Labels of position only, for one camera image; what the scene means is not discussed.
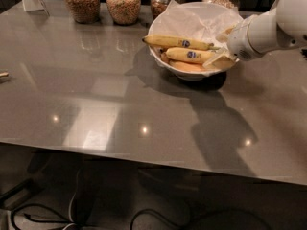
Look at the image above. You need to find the yellow banana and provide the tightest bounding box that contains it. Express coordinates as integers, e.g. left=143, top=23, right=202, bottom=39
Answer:
left=142, top=34, right=218, bottom=51
left=166, top=47, right=215, bottom=64
left=169, top=60, right=206, bottom=72

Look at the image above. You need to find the small object left edge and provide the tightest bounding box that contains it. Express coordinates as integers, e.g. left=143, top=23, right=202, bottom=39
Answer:
left=0, top=72, right=9, bottom=78

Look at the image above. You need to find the white bowl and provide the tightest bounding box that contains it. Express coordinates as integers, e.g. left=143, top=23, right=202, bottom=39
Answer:
left=147, top=1, right=252, bottom=81

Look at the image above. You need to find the leftmost glass grain jar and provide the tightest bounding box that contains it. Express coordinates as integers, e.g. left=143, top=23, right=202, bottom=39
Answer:
left=64, top=0, right=100, bottom=24

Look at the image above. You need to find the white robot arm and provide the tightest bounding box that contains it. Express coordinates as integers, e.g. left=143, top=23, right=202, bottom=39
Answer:
left=203, top=0, right=307, bottom=67

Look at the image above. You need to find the white cable on floor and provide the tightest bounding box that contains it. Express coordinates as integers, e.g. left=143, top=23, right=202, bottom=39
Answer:
left=61, top=170, right=81, bottom=230

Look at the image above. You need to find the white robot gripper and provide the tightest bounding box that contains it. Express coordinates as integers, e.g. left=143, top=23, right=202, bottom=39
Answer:
left=202, top=9, right=282, bottom=70

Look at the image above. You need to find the white paper liner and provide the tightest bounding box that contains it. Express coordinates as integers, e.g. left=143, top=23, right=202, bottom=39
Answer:
left=149, top=1, right=243, bottom=47

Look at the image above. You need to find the black cable on floor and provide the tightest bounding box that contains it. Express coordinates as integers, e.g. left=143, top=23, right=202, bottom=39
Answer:
left=9, top=201, right=224, bottom=230

